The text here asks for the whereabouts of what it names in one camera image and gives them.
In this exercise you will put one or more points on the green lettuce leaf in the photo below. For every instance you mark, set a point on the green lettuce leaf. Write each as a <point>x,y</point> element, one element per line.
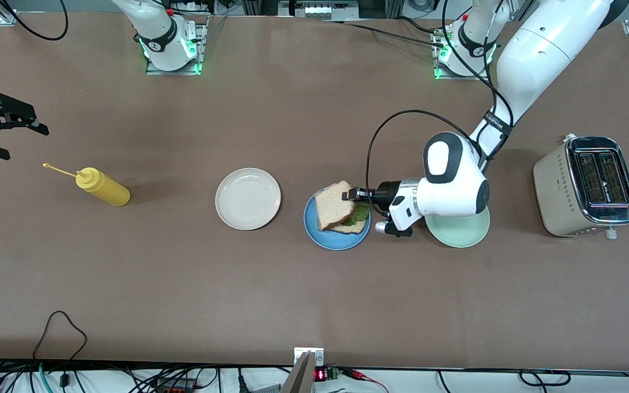
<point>359,215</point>

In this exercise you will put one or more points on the cream round plate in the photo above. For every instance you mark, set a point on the cream round plate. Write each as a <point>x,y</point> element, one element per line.
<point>248,199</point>

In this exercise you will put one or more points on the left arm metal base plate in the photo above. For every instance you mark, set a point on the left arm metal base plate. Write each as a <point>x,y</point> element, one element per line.
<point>459,78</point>

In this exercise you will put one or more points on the toast slice with dark crust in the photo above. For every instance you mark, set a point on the toast slice with dark crust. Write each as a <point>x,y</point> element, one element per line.
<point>352,228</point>

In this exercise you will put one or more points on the red digit display module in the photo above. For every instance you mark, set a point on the red digit display module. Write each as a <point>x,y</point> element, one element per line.
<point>325,374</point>

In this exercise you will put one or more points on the blue round plate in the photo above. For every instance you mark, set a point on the blue round plate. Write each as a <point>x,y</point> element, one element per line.
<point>331,240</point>

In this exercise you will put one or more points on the toast slice with light crust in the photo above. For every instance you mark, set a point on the toast slice with light crust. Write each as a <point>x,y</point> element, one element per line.
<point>331,207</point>

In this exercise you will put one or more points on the black device with white lights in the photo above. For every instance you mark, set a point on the black device with white lights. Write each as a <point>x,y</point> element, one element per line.
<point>319,9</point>

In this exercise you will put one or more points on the silver camera mount bracket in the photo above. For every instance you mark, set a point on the silver camera mount bracket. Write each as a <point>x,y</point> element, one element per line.
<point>308,368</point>

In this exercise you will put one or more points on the beige chrome toaster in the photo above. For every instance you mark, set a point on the beige chrome toaster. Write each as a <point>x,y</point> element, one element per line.
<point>557,196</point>

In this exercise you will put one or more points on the yellow squeeze bottle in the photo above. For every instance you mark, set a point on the yellow squeeze bottle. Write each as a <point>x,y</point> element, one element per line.
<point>104,188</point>

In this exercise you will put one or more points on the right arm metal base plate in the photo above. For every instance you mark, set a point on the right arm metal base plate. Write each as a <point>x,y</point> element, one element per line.
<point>201,52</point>

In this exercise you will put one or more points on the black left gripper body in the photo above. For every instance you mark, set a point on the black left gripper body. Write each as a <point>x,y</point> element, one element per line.
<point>386,194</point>

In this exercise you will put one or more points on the mint green round plate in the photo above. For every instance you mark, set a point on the mint green round plate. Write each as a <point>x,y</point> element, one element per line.
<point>456,232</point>

